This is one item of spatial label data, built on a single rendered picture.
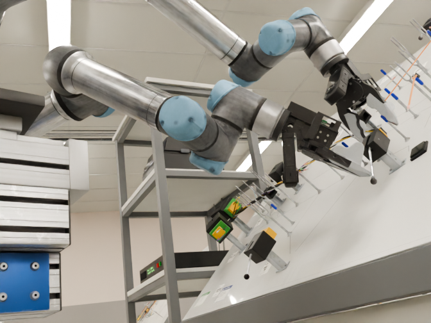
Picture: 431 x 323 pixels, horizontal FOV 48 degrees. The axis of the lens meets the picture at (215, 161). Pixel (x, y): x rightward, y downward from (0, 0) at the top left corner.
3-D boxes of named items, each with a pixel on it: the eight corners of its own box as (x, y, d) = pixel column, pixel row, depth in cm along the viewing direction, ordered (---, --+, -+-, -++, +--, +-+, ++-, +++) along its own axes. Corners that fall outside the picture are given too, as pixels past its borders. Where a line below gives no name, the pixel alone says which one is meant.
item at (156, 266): (166, 270, 178) (164, 252, 181) (139, 286, 207) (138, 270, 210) (244, 265, 192) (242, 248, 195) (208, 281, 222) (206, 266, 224)
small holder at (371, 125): (367, 131, 145) (349, 115, 145) (383, 124, 136) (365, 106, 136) (358, 141, 144) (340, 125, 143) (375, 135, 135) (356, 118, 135)
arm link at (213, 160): (172, 152, 96) (198, 104, 97) (196, 167, 106) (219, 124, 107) (203, 166, 92) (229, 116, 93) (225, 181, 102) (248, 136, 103)
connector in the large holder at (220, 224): (230, 227, 159) (220, 219, 158) (230, 229, 156) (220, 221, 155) (218, 241, 159) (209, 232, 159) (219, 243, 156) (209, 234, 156)
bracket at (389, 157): (389, 175, 106) (372, 159, 106) (390, 168, 108) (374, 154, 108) (405, 164, 103) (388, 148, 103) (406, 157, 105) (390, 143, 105)
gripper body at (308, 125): (345, 123, 95) (290, 97, 97) (326, 162, 95) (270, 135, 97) (340, 131, 103) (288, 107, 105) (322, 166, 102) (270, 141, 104)
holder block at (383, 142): (372, 163, 105) (358, 151, 104) (376, 150, 109) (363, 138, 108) (387, 152, 102) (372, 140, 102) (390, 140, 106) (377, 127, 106)
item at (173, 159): (160, 171, 195) (156, 128, 202) (142, 190, 214) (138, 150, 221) (226, 173, 209) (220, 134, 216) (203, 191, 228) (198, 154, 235)
